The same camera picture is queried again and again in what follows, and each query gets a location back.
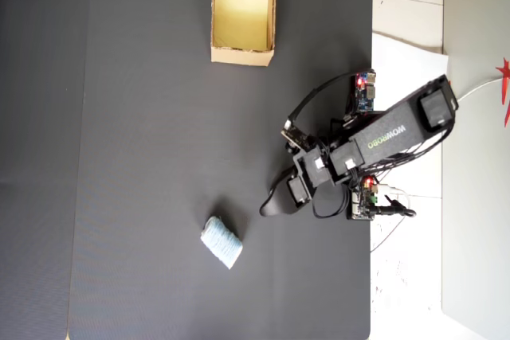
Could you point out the blue controller circuit board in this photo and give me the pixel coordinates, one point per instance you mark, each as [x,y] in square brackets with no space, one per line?
[363,93]

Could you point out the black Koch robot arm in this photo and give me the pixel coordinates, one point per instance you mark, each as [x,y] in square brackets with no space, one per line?
[390,137]

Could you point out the circuit board with green terminal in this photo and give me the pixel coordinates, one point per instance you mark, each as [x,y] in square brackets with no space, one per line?
[362,200]

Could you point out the light blue yarn-wrapped block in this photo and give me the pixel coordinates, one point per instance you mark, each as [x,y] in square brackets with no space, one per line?
[221,242]

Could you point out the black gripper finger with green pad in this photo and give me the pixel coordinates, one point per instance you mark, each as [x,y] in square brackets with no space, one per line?
[279,206]
[285,178]

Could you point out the red star decoration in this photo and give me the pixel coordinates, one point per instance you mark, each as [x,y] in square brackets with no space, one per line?
[505,85]

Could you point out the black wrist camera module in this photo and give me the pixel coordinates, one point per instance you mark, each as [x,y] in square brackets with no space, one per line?
[296,137]

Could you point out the large black textured mat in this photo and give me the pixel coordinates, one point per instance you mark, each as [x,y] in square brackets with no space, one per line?
[179,137]

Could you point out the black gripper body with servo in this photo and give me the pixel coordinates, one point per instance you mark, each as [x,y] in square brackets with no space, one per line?
[315,169]

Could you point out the open cardboard box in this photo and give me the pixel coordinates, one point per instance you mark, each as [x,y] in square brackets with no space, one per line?
[243,57]

